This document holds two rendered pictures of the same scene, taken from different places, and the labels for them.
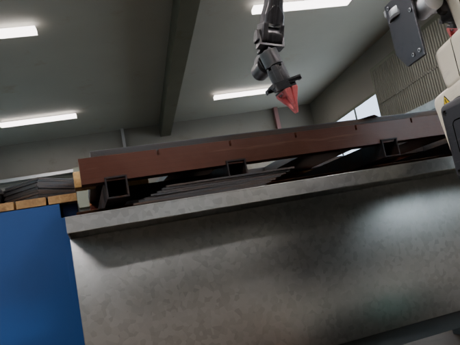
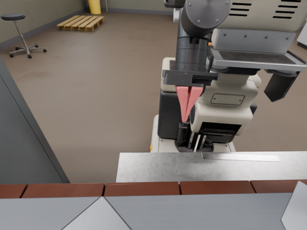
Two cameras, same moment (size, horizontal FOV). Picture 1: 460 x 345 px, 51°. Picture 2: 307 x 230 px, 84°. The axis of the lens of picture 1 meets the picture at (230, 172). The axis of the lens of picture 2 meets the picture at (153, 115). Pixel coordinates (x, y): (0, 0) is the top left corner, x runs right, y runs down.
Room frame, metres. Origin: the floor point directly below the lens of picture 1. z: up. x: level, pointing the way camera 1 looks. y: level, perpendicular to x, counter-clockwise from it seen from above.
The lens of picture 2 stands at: (1.63, -0.71, 1.22)
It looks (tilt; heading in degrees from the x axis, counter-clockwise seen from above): 40 degrees down; 194
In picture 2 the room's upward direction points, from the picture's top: 3 degrees clockwise
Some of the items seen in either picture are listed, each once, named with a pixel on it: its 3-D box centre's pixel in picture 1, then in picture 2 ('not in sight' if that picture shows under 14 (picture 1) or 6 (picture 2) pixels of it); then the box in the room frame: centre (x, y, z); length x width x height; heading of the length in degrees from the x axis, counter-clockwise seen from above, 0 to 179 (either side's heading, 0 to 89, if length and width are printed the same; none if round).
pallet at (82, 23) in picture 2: not in sight; (82, 23); (-2.93, -4.01, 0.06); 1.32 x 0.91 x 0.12; 12
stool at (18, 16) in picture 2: not in sight; (22, 34); (-0.79, -3.73, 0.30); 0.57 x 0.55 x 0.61; 103
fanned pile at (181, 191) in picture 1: (205, 192); not in sight; (1.08, 0.06, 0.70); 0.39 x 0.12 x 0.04; 108
